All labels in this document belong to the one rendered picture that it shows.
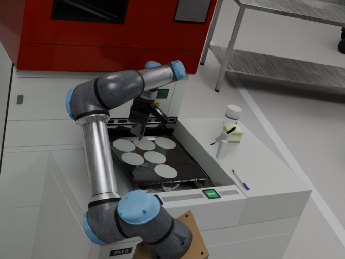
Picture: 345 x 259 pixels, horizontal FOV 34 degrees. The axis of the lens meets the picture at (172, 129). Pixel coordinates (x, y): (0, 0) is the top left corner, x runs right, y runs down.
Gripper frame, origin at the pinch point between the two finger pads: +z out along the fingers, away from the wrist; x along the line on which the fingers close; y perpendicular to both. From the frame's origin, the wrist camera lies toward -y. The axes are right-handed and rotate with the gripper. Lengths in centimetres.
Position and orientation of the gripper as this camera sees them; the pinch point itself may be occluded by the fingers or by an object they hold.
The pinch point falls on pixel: (141, 138)
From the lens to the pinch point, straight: 248.9
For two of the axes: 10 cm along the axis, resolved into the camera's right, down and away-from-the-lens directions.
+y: -9.6, -2.7, 0.0
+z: -2.4, 8.6, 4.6
